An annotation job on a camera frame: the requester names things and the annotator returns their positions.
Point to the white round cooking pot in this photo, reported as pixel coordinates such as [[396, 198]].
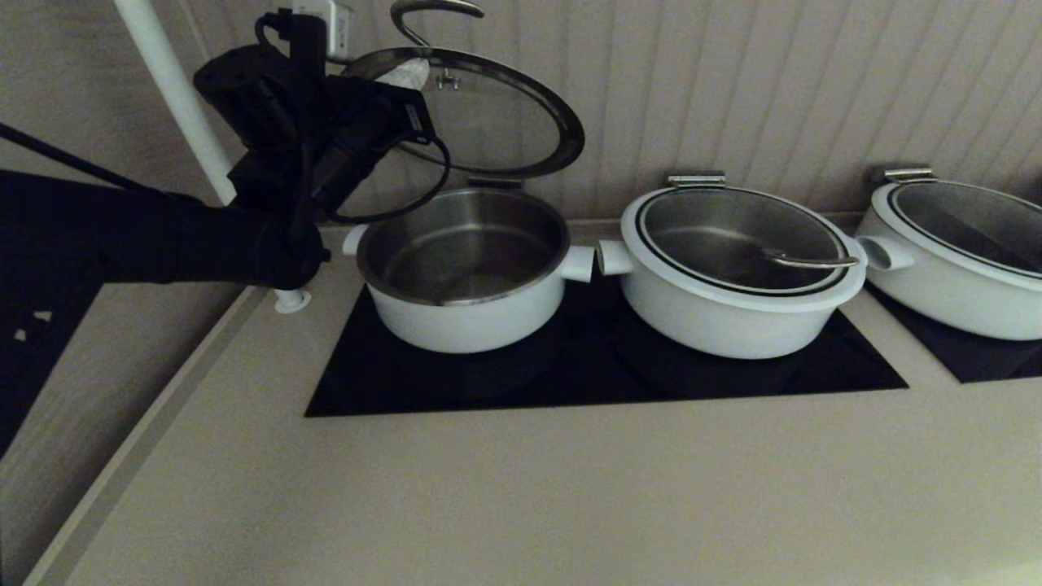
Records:
[[716, 330], [472, 330], [936, 301]]

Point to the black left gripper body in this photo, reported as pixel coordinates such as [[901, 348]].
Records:
[[358, 130]]

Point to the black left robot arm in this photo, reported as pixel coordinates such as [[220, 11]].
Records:
[[122, 236]]

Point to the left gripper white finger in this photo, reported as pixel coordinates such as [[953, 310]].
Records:
[[404, 73]]

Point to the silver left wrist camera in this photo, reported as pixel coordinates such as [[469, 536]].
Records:
[[335, 28]]

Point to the white metal pole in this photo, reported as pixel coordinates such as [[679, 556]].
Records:
[[163, 73]]

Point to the wide black induction cooktop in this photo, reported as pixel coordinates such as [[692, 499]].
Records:
[[570, 382]]

